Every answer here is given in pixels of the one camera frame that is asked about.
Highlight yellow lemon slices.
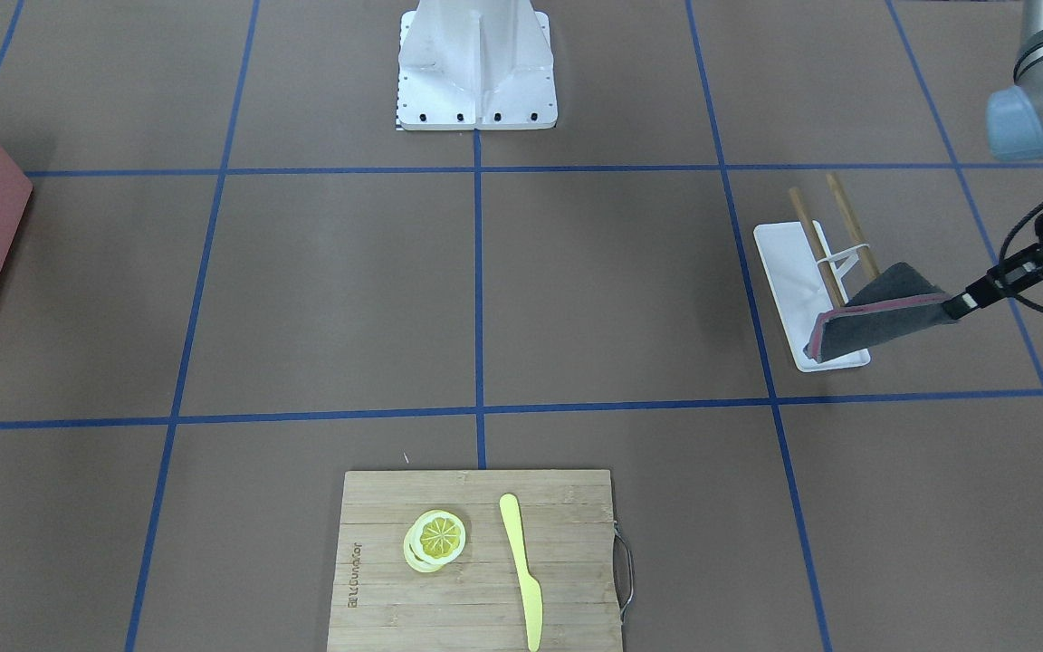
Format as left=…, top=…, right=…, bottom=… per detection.
left=402, top=509, right=467, bottom=573

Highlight white rack tray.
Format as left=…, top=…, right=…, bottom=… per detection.
left=753, top=222, right=872, bottom=375

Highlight yellow plastic knife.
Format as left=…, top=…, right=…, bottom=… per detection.
left=498, top=493, right=545, bottom=651

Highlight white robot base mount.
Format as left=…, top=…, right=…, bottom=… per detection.
left=395, top=1, right=559, bottom=131

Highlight grey and pink cloth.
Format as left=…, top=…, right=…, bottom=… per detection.
left=803, top=263, right=959, bottom=363

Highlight bamboo cutting board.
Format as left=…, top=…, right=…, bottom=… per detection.
left=326, top=470, right=624, bottom=651

